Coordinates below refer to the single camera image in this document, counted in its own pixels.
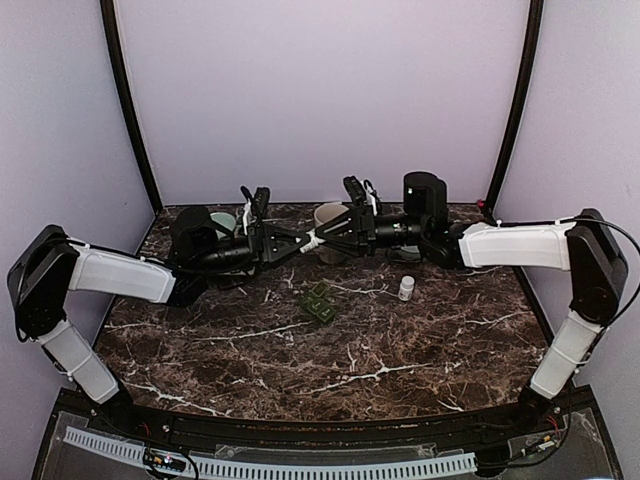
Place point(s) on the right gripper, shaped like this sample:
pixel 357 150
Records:
pixel 352 227

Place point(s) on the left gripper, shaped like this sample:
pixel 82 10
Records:
pixel 266 252

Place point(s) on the white pill bottle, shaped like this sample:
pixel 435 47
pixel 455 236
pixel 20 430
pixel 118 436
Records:
pixel 406 288
pixel 309 241

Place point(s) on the green weekly pill organizer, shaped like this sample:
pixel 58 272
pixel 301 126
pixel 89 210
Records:
pixel 315 303

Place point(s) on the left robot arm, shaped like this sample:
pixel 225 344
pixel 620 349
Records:
pixel 55 264

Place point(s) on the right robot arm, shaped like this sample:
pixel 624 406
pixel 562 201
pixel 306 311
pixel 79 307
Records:
pixel 582 246

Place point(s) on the teal bowl on plate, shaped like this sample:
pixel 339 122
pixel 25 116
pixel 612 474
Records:
pixel 226 220

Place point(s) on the teal bowl right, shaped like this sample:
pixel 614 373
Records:
pixel 405 254

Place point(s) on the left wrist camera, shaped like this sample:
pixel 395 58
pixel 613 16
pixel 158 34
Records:
pixel 255 207

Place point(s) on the black front rail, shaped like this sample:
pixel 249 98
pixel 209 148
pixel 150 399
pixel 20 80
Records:
pixel 481 428

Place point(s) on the left black frame post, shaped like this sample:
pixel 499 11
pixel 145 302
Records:
pixel 126 102

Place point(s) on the black frame post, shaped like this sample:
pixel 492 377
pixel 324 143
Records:
pixel 520 94
pixel 126 102

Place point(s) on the white slotted cable duct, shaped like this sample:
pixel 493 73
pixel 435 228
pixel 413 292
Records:
pixel 231 462

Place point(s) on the right black frame post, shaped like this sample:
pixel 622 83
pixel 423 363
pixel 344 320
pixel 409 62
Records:
pixel 520 94

